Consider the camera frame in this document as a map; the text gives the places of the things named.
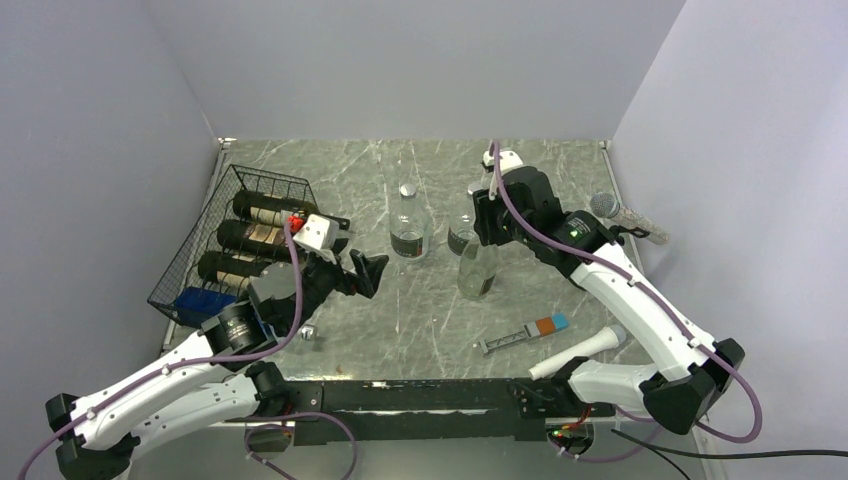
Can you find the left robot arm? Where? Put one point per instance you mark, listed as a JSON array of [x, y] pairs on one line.
[[221, 371]]

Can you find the black wire wine rack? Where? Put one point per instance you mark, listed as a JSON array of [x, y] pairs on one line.
[[182, 270]]

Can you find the clear labelled bottle silver cap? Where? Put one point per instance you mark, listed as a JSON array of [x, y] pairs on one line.
[[462, 218]]

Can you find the grey handheld microphone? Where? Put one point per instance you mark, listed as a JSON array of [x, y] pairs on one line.
[[607, 206]]

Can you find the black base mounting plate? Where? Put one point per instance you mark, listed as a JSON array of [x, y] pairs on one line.
[[520, 409]]

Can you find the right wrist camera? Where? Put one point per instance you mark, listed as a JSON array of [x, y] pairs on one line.
[[508, 161]]

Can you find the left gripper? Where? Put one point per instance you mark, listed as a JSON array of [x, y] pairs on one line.
[[368, 271]]

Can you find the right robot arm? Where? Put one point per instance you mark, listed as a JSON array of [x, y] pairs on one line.
[[689, 369]]

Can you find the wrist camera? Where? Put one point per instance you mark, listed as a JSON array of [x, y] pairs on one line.
[[508, 161], [315, 234]]

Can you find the blue square glass bottle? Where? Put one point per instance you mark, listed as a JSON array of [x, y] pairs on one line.
[[196, 305]]

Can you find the green wine bottle grey cap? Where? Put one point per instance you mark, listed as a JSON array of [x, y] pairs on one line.
[[255, 239]]

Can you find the grey tool coloured blocks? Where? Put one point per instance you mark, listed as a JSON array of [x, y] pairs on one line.
[[535, 329]]

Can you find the dark green wine bottle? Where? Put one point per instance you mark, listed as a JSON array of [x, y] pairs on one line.
[[231, 270]]

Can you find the clear glass bottle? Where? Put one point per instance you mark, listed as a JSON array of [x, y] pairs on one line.
[[478, 267]]

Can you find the white toy microphone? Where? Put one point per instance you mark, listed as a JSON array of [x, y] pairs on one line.
[[608, 338]]

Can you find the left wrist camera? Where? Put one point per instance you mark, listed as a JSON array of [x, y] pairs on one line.
[[315, 234]]

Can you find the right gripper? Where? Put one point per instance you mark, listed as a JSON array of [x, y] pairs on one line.
[[485, 208]]

